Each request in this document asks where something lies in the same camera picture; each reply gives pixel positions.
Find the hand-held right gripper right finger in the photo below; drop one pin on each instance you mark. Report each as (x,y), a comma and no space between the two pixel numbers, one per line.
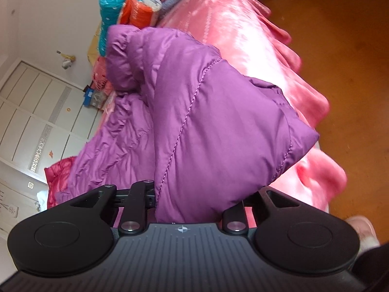
(234,216)

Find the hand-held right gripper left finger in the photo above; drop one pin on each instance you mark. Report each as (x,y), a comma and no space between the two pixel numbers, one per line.
(149,200)

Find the purple down jacket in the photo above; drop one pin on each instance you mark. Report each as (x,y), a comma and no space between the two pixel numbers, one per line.
(212,121)

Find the red quilted garment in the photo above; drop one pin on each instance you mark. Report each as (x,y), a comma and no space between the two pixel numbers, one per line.
(59,176)

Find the blue box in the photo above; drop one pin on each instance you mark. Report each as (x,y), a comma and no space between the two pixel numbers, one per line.
(88,99)

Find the pink slipper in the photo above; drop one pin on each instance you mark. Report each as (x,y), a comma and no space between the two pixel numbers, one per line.
(363,231)

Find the orange patterned cloth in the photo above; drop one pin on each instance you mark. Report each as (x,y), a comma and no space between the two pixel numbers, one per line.
(101,79)

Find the white wardrobe doors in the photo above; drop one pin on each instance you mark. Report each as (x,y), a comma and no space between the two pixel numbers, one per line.
(39,106)

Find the person's dark trouser leg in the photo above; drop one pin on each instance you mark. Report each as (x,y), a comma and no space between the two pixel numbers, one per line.
(373,267)

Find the pink bed blanket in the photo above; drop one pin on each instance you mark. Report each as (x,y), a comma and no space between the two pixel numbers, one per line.
(243,36)

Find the orange and teal printed quilt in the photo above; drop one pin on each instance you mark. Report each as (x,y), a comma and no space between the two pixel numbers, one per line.
(133,9)

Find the wall hook with yellow tassel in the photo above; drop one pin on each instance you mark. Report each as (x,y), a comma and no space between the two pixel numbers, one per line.
(67,60)

